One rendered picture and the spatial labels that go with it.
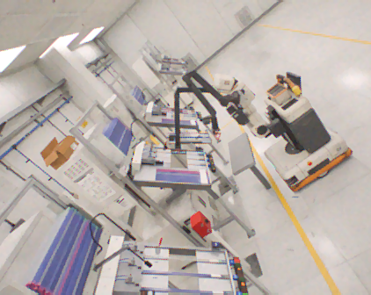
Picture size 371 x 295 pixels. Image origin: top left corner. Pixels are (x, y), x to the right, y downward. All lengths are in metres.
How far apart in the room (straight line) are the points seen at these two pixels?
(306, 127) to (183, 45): 7.97
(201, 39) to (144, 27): 1.99
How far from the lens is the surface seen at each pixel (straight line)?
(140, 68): 7.25
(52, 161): 2.56
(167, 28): 10.18
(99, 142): 2.50
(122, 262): 1.72
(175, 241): 2.97
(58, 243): 1.57
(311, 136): 2.76
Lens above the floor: 2.04
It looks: 22 degrees down
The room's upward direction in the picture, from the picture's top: 42 degrees counter-clockwise
